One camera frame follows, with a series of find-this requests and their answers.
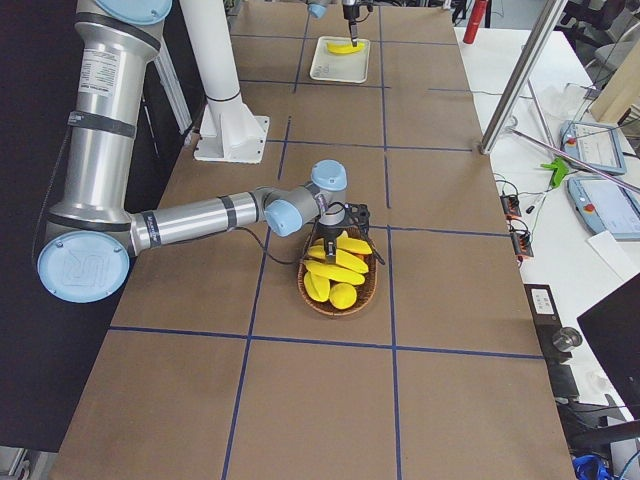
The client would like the metal calibration weight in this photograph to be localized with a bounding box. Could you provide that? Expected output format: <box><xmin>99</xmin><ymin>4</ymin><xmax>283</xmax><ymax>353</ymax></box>
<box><xmin>551</xmin><ymin>327</ymin><xmax>583</xmax><ymax>353</ymax></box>

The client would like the long reacher grabber tool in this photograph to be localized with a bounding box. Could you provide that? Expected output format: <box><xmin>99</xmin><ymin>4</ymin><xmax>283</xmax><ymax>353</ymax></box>
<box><xmin>507</xmin><ymin>114</ymin><xmax>640</xmax><ymax>193</ymax></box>

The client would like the black monitor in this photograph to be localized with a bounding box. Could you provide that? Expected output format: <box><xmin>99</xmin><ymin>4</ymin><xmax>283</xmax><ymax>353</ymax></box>
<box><xmin>577</xmin><ymin>280</ymin><xmax>639</xmax><ymax>419</ymax></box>

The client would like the white bear tray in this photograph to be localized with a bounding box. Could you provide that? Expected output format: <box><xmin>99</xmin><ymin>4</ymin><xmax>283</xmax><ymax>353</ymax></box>
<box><xmin>309</xmin><ymin>36</ymin><xmax>370</xmax><ymax>84</ymax></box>

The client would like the brown wicker basket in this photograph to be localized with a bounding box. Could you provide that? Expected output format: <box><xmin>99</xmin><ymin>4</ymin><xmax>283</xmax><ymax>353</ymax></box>
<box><xmin>297</xmin><ymin>227</ymin><xmax>378</xmax><ymax>317</ymax></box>

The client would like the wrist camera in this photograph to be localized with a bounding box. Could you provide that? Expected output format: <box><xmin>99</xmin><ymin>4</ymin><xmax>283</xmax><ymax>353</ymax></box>
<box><xmin>345</xmin><ymin>203</ymin><xmax>370</xmax><ymax>233</ymax></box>

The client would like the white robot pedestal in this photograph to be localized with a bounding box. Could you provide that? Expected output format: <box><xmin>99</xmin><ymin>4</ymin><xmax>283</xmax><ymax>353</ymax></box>
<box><xmin>180</xmin><ymin>0</ymin><xmax>270</xmax><ymax>164</ymax></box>

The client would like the aluminium frame post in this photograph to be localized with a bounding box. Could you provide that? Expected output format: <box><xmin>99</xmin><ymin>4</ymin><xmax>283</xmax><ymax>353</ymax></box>
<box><xmin>479</xmin><ymin>0</ymin><xmax>567</xmax><ymax>155</ymax></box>

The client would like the orange circuit board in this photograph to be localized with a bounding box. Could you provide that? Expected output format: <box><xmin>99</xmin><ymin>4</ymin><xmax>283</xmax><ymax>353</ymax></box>
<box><xmin>500</xmin><ymin>194</ymin><xmax>522</xmax><ymax>220</ymax></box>
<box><xmin>510</xmin><ymin>231</ymin><xmax>534</xmax><ymax>260</ymax></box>

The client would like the green handled grabber tool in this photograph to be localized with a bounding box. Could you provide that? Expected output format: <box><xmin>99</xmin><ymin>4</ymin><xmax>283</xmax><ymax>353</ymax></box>
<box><xmin>524</xmin><ymin>79</ymin><xmax>571</xmax><ymax>190</ymax></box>

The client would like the teach pendant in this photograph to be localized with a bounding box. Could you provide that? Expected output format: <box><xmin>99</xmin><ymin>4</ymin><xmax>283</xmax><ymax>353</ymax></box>
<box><xmin>567</xmin><ymin>176</ymin><xmax>639</xmax><ymax>241</ymax></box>
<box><xmin>560</xmin><ymin>120</ymin><xmax>627</xmax><ymax>175</ymax></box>

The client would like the far teach pendant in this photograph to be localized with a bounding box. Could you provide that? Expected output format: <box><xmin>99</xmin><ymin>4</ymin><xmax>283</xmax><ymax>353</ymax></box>
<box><xmin>560</xmin><ymin>120</ymin><xmax>627</xmax><ymax>175</ymax></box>

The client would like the near teach pendant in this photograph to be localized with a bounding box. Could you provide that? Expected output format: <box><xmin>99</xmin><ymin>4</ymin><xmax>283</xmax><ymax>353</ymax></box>
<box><xmin>567</xmin><ymin>176</ymin><xmax>639</xmax><ymax>241</ymax></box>

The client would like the yellow lemon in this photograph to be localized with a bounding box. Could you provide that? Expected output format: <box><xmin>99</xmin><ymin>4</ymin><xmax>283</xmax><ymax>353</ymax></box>
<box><xmin>329</xmin><ymin>283</ymin><xmax>357</xmax><ymax>310</ymax></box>

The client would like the yellow banana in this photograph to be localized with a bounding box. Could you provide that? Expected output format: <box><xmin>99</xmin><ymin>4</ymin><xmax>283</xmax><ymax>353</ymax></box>
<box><xmin>325</xmin><ymin>37</ymin><xmax>367</xmax><ymax>56</ymax></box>
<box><xmin>337</xmin><ymin>236</ymin><xmax>373</xmax><ymax>255</ymax></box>
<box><xmin>336</xmin><ymin>246</ymin><xmax>369</xmax><ymax>274</ymax></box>
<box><xmin>303</xmin><ymin>260</ymin><xmax>365</xmax><ymax>286</ymax></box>

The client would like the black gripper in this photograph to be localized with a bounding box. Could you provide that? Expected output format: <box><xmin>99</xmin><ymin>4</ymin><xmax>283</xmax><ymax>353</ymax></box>
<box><xmin>318</xmin><ymin>221</ymin><xmax>345</xmax><ymax>264</ymax></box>
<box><xmin>342</xmin><ymin>0</ymin><xmax>360</xmax><ymax>46</ymax></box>

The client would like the red cylinder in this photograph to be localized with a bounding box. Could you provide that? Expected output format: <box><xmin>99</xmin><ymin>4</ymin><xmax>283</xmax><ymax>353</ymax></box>
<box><xmin>463</xmin><ymin>0</ymin><xmax>489</xmax><ymax>45</ymax></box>

